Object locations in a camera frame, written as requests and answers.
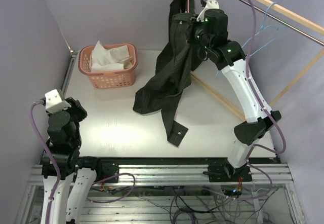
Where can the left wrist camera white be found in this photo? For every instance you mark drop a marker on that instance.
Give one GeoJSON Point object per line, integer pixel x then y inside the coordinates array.
{"type": "Point", "coordinates": [55, 101]}

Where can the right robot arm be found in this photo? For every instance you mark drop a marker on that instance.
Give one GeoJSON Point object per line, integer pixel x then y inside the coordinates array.
{"type": "Point", "coordinates": [210, 33]}

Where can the white shirt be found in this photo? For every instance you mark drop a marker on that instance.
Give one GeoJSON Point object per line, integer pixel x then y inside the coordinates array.
{"type": "Point", "coordinates": [113, 59]}

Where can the wooden clothes rack frame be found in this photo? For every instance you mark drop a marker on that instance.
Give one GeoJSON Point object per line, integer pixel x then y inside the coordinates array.
{"type": "Point", "coordinates": [295, 17]}

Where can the pink plastic basket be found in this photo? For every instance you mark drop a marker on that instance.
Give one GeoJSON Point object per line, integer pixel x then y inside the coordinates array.
{"type": "Point", "coordinates": [108, 79]}

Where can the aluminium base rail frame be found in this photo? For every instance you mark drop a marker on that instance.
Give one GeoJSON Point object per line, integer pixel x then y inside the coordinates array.
{"type": "Point", "coordinates": [137, 145]}

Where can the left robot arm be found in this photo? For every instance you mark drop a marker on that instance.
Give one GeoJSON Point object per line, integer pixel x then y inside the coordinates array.
{"type": "Point", "coordinates": [67, 177]}

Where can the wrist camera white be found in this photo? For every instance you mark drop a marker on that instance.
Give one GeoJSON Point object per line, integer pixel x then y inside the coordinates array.
{"type": "Point", "coordinates": [207, 5]}
{"type": "Point", "coordinates": [55, 101]}

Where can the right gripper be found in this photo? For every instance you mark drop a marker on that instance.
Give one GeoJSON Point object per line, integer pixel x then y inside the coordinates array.
{"type": "Point", "coordinates": [193, 26]}

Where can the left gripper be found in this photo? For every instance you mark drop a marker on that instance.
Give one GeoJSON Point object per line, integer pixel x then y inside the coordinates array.
{"type": "Point", "coordinates": [76, 108]}

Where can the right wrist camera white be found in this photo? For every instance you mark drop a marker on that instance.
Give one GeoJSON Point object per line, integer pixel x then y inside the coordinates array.
{"type": "Point", "coordinates": [207, 5]}

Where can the dark striped shirt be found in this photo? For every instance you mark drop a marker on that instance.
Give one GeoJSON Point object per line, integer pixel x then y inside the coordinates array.
{"type": "Point", "coordinates": [172, 74]}

